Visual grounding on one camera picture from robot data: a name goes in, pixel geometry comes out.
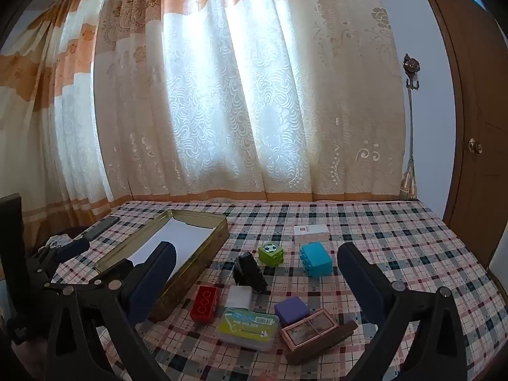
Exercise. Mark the brown wooden door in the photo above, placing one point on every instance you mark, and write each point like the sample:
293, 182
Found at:
476, 87

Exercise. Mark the red toy brick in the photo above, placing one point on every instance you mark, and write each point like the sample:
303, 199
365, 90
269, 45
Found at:
204, 303

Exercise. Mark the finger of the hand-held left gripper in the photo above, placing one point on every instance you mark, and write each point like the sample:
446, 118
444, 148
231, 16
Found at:
73, 248

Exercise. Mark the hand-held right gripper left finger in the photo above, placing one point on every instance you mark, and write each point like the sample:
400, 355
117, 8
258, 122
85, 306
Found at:
158, 274

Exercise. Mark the white paper sheet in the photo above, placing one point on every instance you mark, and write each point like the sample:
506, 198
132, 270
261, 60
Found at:
186, 238

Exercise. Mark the copper brown block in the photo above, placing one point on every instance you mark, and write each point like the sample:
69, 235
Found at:
311, 333

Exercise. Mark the blue toy brick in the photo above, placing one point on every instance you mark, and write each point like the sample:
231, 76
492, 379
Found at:
315, 261

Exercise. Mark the clear plastic box green label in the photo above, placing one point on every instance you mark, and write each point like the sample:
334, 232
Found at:
248, 327

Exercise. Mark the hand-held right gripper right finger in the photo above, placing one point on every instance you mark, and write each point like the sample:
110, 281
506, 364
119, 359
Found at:
357, 274

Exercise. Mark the black ribbed object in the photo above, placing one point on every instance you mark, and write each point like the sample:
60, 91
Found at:
248, 272

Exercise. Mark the purple cube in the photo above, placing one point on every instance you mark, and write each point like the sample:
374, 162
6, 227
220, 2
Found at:
291, 310

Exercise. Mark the small translucent white box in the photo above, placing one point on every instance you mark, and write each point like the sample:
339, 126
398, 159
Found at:
239, 297

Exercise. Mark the ornate metal wall hook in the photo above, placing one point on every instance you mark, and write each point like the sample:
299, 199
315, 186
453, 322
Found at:
411, 67

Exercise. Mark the white crumpled cloth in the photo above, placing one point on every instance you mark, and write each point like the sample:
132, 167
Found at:
59, 240

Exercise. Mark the cream and orange patterned curtain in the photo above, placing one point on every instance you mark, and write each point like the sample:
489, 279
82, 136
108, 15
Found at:
238, 87

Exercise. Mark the plaid bed sheet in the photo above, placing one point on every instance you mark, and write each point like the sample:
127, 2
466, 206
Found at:
397, 238

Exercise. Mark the green cube with football print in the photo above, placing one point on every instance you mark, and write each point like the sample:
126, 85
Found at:
271, 254

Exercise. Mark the white box with red mark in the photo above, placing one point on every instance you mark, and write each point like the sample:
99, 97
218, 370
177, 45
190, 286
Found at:
311, 233

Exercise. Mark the brass door knob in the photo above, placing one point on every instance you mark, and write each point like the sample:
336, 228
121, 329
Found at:
475, 145

